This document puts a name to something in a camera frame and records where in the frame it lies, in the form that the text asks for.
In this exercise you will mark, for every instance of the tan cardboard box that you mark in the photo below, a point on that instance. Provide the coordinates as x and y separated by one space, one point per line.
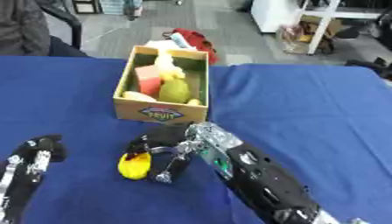
127 109

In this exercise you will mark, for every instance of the small yellow toy fruit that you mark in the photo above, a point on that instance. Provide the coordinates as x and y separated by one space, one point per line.
193 102

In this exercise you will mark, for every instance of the yellow toy lemon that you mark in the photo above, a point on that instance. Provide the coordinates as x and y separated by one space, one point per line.
134 166

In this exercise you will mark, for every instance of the person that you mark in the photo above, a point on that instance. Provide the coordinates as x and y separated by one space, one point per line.
23 27

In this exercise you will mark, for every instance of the yellow soft toy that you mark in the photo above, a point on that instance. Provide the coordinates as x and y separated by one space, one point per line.
166 65

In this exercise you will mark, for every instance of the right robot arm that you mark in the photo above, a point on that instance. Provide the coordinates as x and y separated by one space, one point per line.
265 180

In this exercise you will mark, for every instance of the white table frame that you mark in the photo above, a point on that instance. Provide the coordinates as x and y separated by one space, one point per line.
321 17

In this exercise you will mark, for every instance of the red watermelon slice toy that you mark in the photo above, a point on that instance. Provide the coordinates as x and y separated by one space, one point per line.
148 81

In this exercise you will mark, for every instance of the red bag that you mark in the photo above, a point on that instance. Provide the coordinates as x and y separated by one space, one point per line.
200 40

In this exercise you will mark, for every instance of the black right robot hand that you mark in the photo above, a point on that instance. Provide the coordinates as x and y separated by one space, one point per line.
162 136

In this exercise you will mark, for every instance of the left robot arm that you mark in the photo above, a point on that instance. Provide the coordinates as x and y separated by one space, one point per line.
14 201

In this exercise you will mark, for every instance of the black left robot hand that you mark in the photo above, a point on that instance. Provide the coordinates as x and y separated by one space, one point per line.
42 148

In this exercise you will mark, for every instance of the black chair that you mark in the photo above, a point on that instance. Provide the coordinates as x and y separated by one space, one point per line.
69 22

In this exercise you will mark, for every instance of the green pear toy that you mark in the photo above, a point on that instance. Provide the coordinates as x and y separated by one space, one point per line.
174 91

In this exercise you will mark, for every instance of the pale yellow toy fruit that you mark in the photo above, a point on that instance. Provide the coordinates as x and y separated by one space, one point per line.
137 96

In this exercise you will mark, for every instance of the clear plastic bag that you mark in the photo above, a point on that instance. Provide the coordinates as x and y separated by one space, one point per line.
293 39

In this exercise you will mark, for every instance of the brown cardboard box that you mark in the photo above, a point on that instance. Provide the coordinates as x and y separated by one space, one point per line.
334 24

